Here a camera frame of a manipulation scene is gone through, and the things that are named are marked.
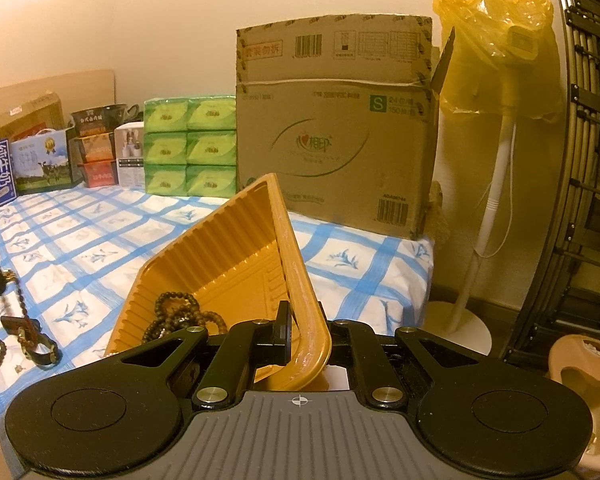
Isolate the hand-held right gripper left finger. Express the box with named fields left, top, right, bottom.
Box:
left=115, top=300, right=296, bottom=412

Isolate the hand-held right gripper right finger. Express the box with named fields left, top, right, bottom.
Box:
left=316, top=301, right=486, bottom=409

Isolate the yellow plastic tray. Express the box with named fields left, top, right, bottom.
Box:
left=102, top=172, right=333, bottom=393

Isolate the silver-faced wristwatch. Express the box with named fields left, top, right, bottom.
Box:
left=0, top=269, right=63, bottom=369

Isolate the brown bead bracelet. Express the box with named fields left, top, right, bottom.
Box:
left=142, top=290, right=227, bottom=345

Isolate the white and blue gift box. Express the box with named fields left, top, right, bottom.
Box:
left=10, top=127, right=84, bottom=196

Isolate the blue checked tablecloth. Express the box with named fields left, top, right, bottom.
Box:
left=0, top=187, right=436, bottom=461

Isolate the orange gift box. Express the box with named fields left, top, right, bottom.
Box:
left=70, top=135, right=117, bottom=165

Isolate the white product box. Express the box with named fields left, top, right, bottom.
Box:
left=114, top=121, right=147, bottom=188

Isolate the dark box with cups print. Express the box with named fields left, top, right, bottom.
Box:
left=70, top=103, right=141, bottom=139

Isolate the white fan stand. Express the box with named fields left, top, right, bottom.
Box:
left=425, top=105, right=513, bottom=356

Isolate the large cardboard box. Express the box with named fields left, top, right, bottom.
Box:
left=235, top=14, right=441, bottom=241

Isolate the stack of green tissue packs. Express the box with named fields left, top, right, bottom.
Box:
left=142, top=95, right=238, bottom=198

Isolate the black folding rack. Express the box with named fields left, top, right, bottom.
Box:
left=500, top=0, right=600, bottom=371

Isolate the yellow plastic bag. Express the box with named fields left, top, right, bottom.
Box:
left=432, top=0, right=566, bottom=123

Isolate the brown cardboard box with handle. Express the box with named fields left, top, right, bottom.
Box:
left=0, top=91, right=65, bottom=143

